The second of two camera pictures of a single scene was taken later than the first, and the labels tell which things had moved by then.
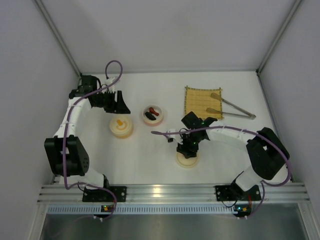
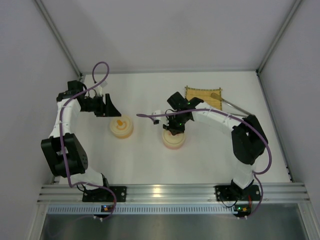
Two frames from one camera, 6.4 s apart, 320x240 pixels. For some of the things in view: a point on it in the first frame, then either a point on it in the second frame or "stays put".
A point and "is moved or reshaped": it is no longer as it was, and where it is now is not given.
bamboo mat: x=198 y=100 stays put
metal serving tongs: x=215 y=96 stays put
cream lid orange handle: x=120 y=125 stays put
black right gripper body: x=186 y=150 -> x=173 y=126
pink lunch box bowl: x=159 y=118 -> x=173 y=147
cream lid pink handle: x=184 y=162 is moved or reshaped
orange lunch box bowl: x=122 y=136 stays put
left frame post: x=57 y=35 stays put
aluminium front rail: x=281 y=193 stays put
